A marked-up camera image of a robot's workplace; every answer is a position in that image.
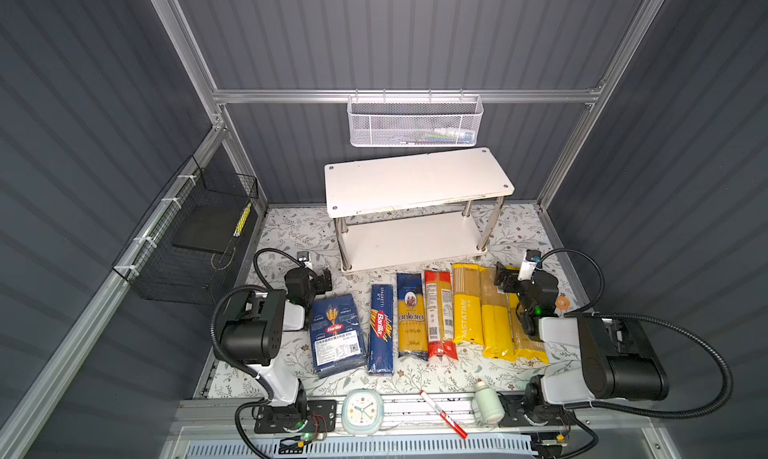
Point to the red spaghetti bag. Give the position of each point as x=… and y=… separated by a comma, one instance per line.
x=439, y=303

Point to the small white bottle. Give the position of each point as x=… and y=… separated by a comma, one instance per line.
x=486, y=404

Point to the yellow pastatime bag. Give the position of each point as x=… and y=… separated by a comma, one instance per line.
x=467, y=304
x=496, y=328
x=525, y=348

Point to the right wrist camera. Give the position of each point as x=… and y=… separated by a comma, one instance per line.
x=529, y=264

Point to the white two-tier shelf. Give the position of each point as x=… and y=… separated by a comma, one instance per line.
x=414, y=209

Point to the blue yellow spaghetti bag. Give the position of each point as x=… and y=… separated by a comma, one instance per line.
x=411, y=312

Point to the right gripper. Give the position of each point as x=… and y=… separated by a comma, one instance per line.
x=508, y=279

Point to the white wire mesh basket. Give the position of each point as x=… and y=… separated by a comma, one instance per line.
x=426, y=121

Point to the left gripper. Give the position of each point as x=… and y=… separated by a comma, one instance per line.
x=321, y=281

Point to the yellow green brush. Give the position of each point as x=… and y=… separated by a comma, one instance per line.
x=242, y=220

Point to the floral table mat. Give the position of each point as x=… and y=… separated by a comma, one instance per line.
x=310, y=229

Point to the blue Barilla pasta box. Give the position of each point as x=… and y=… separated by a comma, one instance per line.
x=336, y=338

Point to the mint alarm clock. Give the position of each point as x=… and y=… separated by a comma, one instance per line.
x=362, y=412

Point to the blue Barilla spaghetti box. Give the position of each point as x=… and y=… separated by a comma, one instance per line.
x=381, y=353

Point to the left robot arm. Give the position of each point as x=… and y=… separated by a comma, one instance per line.
x=247, y=328

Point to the white slotted cable duct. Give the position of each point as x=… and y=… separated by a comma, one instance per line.
x=400, y=446

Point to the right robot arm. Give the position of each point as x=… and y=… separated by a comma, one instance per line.
x=618, y=363

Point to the black wire basket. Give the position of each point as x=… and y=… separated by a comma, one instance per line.
x=189, y=255

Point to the orange round sticker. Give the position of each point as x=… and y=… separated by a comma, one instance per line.
x=562, y=304

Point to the red white marker pen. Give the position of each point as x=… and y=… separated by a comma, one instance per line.
x=443, y=415

